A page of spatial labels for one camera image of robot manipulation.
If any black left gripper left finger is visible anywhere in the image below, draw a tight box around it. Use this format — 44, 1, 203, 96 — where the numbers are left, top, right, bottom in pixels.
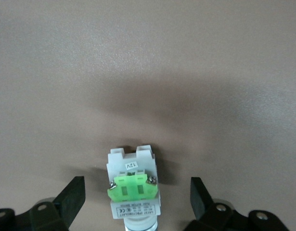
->
0, 176, 87, 231

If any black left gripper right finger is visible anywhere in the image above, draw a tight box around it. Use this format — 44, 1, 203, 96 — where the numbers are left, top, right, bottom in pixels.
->
185, 177, 289, 231

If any red button green contact block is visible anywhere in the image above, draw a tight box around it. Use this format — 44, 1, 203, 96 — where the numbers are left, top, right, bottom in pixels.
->
106, 144, 161, 231

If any brown table cover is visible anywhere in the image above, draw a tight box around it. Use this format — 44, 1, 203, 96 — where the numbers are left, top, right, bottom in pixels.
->
0, 0, 296, 231

